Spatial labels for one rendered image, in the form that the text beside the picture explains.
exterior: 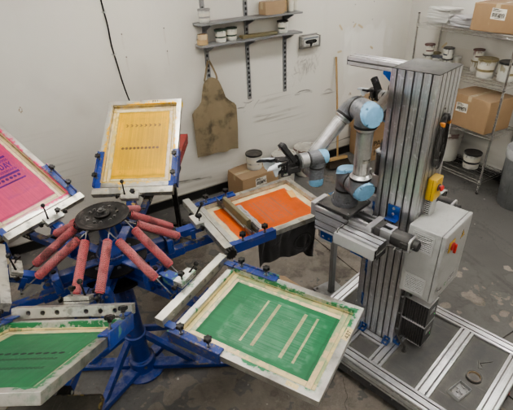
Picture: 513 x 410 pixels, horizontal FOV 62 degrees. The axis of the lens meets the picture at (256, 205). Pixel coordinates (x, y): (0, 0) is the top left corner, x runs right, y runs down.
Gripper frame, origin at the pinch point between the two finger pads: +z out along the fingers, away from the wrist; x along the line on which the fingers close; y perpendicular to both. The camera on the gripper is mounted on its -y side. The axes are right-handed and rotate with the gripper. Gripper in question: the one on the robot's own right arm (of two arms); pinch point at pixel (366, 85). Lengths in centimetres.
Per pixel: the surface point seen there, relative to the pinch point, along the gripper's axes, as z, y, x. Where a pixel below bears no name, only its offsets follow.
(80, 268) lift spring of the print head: -72, 22, -213
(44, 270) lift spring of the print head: -60, 23, -233
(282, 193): -5, 62, -77
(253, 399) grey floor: -98, 149, -149
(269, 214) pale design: -29, 60, -96
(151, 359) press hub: -50, 130, -207
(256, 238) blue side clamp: -58, 53, -115
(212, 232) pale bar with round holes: -47, 45, -140
